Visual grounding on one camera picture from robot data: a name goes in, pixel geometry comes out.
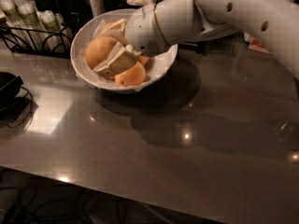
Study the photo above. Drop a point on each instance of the orange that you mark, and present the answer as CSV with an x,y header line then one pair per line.
x,y
106,26
134,76
143,59
98,50

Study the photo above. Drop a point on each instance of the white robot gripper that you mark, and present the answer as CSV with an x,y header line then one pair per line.
x,y
143,32

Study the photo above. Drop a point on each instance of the red and white packet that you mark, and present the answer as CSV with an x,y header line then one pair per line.
x,y
254,44

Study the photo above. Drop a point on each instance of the stacked plastic cups middle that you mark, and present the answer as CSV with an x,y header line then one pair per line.
x,y
33,26

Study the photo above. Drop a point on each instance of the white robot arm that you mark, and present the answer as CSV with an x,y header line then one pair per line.
x,y
274,23

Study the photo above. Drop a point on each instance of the stacked plastic cups left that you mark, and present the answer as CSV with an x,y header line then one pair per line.
x,y
14,20

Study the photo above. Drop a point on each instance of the white bowl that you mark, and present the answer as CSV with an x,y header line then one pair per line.
x,y
79,56

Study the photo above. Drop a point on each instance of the black pan on stand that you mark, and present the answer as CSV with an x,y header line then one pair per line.
x,y
16,101

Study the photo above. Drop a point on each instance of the stacked plastic cups right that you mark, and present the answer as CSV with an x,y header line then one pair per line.
x,y
51,25

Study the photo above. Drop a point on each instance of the black wire cup rack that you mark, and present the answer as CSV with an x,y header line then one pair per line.
x,y
69,30

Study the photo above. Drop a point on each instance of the white cylinder container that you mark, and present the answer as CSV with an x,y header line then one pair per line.
x,y
96,0

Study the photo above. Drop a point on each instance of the white paper bowl liner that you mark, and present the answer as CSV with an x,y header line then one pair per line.
x,y
159,66

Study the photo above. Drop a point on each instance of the stacked plastic cups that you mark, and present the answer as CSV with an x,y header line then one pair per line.
x,y
51,25
33,26
14,20

